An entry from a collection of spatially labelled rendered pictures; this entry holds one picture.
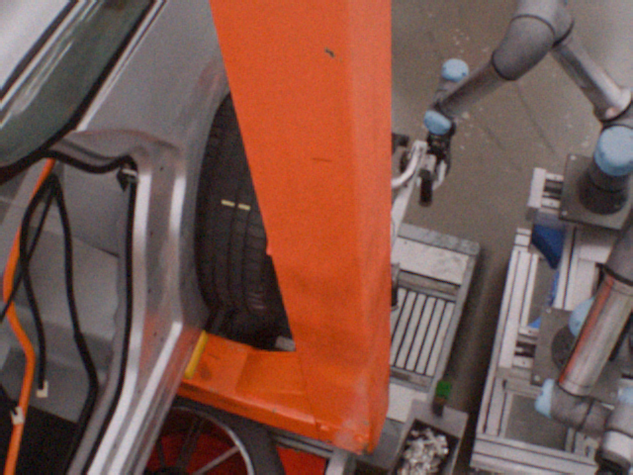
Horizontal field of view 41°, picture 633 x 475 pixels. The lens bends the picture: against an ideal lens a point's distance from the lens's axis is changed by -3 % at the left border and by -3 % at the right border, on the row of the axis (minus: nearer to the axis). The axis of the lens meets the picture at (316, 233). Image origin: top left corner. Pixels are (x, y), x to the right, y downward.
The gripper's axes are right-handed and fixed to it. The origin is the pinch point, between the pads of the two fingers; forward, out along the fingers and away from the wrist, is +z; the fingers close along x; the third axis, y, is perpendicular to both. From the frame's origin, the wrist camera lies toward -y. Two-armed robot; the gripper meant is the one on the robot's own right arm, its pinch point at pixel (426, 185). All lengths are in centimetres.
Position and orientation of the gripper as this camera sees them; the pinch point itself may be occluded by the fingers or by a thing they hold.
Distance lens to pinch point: 243.6
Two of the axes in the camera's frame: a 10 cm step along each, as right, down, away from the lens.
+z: -3.2, 8.4, -4.4
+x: 9.4, 2.5, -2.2
